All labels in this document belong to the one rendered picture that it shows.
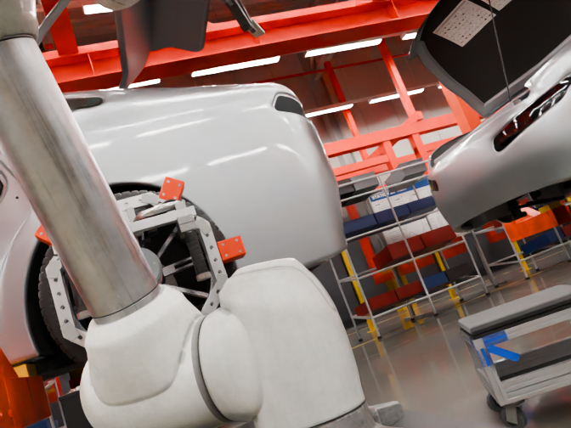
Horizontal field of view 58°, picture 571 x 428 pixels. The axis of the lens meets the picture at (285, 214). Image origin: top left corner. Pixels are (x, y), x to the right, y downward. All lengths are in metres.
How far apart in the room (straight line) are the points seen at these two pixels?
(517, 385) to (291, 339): 1.20
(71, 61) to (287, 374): 4.41
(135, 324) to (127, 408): 0.12
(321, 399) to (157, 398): 0.22
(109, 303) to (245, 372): 0.20
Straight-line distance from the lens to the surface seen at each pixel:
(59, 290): 1.78
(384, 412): 0.78
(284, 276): 0.68
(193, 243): 1.55
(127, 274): 0.72
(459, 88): 5.12
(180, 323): 0.73
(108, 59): 4.92
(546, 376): 1.79
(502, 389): 1.77
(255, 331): 0.67
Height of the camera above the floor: 0.55
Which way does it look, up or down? 11 degrees up
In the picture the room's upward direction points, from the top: 20 degrees counter-clockwise
